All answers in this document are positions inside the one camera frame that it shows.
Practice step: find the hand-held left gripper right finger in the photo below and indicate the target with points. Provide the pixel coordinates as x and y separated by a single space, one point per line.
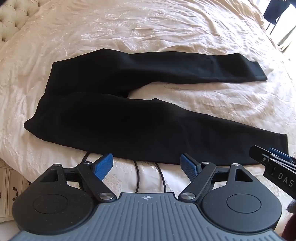
188 166

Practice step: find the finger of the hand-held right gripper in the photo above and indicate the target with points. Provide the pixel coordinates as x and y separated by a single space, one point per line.
259 154

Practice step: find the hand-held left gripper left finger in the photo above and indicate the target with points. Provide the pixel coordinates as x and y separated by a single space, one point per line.
104 165

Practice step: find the black pants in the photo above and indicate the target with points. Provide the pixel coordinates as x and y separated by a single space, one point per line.
92 115

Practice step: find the person's right forearm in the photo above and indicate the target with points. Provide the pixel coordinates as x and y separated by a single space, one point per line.
291 222

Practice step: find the white nightstand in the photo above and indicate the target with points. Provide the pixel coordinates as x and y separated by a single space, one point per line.
11 185

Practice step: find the pale curtain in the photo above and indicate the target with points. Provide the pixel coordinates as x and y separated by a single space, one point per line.
286 41

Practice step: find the dark hanging garment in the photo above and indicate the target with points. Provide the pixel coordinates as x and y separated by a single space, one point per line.
277 9

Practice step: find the cream embroidered bedspread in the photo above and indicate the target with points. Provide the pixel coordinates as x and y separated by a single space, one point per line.
161 23

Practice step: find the cream tufted headboard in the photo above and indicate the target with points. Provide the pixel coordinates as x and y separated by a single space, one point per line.
13 16

